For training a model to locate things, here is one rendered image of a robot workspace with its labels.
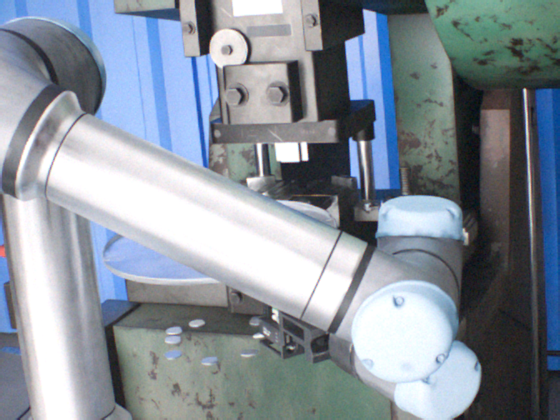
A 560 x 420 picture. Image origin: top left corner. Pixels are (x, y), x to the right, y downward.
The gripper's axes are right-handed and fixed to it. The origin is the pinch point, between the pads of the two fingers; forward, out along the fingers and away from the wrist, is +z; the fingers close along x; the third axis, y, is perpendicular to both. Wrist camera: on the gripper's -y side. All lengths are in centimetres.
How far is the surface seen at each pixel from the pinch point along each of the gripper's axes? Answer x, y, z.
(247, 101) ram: -14.7, -10.7, 24.1
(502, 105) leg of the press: -6, -57, 26
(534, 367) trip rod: 41, -64, 25
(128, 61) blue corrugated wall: 2, -52, 171
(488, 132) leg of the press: -2, -55, 27
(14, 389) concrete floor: 86, -6, 168
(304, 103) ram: -13.8, -17.4, 20.5
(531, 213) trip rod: 13, -64, 26
